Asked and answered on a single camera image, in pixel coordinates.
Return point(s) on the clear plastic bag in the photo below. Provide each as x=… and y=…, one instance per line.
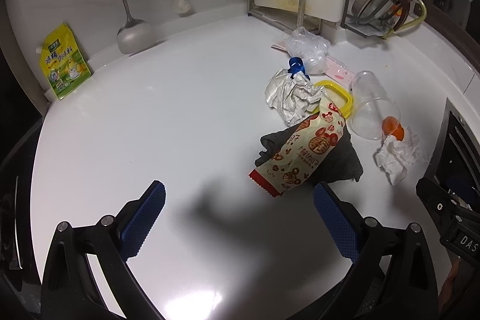
x=310, y=48

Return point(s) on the clear plastic cup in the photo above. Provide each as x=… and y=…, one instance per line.
x=371, y=104

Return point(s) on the dark grey cloth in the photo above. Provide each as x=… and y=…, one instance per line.
x=342, y=162

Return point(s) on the yellow green seasoning pouch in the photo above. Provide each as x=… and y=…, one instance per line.
x=62, y=62

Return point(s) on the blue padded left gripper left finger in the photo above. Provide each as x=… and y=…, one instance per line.
x=69, y=289

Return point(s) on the black kitchen sink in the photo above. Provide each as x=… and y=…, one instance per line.
x=455, y=160

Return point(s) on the orange peel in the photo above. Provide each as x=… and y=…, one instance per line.
x=391, y=126

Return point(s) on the white tissue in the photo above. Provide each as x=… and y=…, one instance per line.
x=395, y=156

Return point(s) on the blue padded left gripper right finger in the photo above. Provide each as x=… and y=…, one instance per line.
x=392, y=274

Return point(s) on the steel ladle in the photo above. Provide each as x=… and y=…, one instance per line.
x=135, y=35

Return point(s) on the blue plastic ribbon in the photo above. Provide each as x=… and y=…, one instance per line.
x=296, y=65

